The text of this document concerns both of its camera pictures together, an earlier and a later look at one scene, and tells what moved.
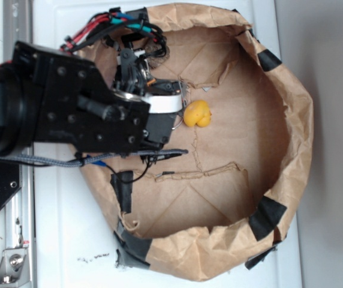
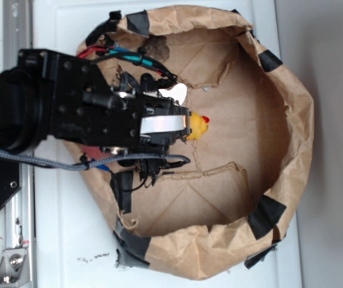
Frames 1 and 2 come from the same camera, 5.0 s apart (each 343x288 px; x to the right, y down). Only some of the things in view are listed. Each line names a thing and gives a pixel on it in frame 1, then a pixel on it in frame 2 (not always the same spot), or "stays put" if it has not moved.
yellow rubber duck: (197, 113) → (198, 125)
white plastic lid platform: (72, 244) stays put
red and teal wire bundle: (110, 19) → (137, 56)
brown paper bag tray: (229, 201) stays put
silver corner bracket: (13, 271) stays put
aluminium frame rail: (19, 216) stays put
